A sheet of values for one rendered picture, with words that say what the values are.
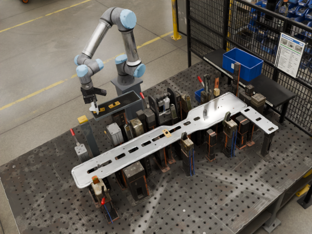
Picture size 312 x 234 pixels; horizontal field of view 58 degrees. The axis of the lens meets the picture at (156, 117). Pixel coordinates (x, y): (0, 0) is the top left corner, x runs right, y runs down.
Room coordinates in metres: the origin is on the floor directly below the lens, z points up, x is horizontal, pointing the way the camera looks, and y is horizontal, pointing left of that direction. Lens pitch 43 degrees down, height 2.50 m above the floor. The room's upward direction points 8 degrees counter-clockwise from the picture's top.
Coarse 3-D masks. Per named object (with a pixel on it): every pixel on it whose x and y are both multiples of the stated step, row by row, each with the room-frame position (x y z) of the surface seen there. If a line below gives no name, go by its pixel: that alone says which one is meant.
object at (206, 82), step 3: (204, 75) 1.74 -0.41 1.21; (207, 75) 1.74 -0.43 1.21; (204, 78) 1.73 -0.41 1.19; (207, 78) 1.70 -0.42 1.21; (204, 81) 1.73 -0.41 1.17; (207, 81) 1.74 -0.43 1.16; (204, 84) 1.73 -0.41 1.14; (207, 84) 1.73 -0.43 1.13; (204, 87) 1.73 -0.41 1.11; (207, 87) 1.73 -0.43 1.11
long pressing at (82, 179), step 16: (224, 96) 1.72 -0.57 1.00; (192, 112) 1.58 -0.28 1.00; (208, 112) 1.56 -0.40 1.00; (224, 112) 1.53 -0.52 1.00; (160, 128) 1.47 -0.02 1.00; (192, 128) 1.42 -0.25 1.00; (128, 144) 1.35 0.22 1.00; (160, 144) 1.31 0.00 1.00; (96, 160) 1.25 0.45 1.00; (112, 160) 1.23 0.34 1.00; (128, 160) 1.21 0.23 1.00; (80, 176) 1.14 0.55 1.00
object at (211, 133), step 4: (208, 132) 1.36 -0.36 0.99; (212, 132) 1.36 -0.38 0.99; (208, 136) 1.35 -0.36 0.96; (212, 136) 1.32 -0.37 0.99; (208, 140) 1.35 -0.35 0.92; (212, 140) 1.32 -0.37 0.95; (208, 144) 1.36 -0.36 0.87; (212, 144) 1.32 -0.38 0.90; (208, 148) 1.35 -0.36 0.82; (212, 148) 1.33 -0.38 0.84; (208, 152) 1.35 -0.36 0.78; (212, 152) 1.33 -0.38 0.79; (204, 156) 1.38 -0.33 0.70; (208, 156) 1.34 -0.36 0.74; (212, 156) 1.33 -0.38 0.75; (208, 160) 1.34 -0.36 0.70; (212, 160) 1.32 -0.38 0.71; (216, 160) 1.33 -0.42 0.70
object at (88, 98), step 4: (80, 88) 1.58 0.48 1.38; (92, 88) 1.56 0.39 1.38; (84, 92) 1.56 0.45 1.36; (88, 92) 1.56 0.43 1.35; (84, 96) 1.56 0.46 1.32; (88, 96) 1.55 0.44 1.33; (92, 96) 1.55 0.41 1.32; (84, 100) 1.55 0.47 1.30; (88, 100) 1.55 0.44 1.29; (92, 100) 1.55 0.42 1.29
